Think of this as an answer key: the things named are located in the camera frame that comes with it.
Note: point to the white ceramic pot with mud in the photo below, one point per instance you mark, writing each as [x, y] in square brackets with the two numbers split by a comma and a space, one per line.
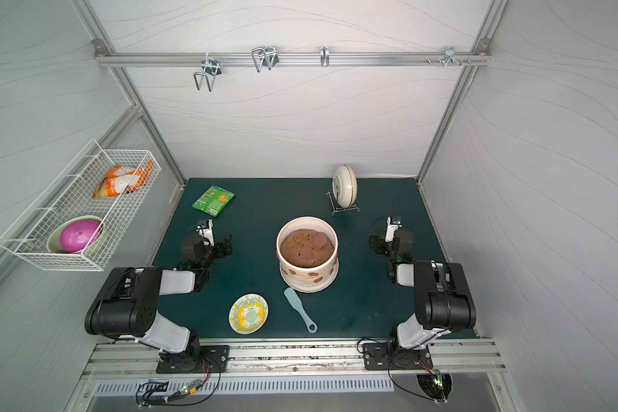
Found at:
[307, 250]

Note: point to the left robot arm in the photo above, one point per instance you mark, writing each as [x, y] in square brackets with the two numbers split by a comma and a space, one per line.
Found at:
[126, 307]

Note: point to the orange snack bag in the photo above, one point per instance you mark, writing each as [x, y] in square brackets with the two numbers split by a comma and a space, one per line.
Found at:
[123, 179]

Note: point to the cream plate on stand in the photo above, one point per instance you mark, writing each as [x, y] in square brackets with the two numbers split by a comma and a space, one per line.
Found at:
[344, 186]

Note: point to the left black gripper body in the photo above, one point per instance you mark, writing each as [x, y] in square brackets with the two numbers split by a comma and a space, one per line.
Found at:
[221, 247]

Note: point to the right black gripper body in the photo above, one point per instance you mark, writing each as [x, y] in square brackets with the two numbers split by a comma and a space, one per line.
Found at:
[379, 245]

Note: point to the yellow patterned small plate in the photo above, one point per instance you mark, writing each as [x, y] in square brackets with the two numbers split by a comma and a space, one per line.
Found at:
[248, 314]

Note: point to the aluminium top rail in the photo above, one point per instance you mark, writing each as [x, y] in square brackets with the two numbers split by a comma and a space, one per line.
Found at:
[286, 60]

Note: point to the magenta bowl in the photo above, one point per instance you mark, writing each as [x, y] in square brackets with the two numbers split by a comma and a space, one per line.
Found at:
[79, 234]

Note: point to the metal hook right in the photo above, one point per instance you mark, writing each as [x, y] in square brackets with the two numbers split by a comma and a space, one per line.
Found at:
[449, 59]

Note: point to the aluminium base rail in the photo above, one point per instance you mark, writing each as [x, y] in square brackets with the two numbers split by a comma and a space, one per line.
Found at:
[250, 357]

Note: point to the pale green bowl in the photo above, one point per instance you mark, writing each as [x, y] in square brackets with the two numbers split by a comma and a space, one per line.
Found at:
[53, 243]

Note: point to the white wire basket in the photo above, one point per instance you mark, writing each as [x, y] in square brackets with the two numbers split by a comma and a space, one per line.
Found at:
[70, 196]

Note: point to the green snack packet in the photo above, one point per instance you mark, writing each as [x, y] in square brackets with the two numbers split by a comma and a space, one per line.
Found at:
[213, 201]

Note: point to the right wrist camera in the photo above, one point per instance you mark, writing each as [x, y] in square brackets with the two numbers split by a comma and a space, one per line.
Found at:
[393, 223]

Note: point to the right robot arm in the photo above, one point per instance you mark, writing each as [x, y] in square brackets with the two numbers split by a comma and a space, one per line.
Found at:
[443, 303]

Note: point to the teal scrub brush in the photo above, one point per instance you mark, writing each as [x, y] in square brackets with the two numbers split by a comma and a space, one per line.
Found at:
[296, 303]

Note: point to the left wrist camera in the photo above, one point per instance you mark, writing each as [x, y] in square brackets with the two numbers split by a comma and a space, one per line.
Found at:
[204, 228]

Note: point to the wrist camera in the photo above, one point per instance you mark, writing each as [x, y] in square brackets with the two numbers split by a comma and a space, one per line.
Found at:
[393, 223]
[204, 228]

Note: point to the metal double hook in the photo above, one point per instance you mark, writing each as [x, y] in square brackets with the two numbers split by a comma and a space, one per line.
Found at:
[206, 76]

